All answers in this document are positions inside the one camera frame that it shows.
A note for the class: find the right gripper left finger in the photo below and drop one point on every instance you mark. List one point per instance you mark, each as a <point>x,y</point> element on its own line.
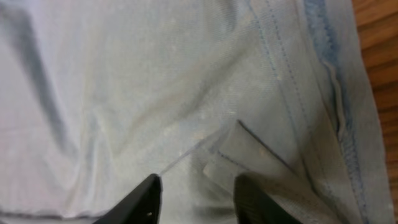
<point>141,206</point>

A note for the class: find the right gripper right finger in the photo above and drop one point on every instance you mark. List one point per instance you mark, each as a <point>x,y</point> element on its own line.
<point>254,206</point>

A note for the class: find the light blue printed t-shirt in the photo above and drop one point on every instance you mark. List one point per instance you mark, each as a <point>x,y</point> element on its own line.
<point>97,95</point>

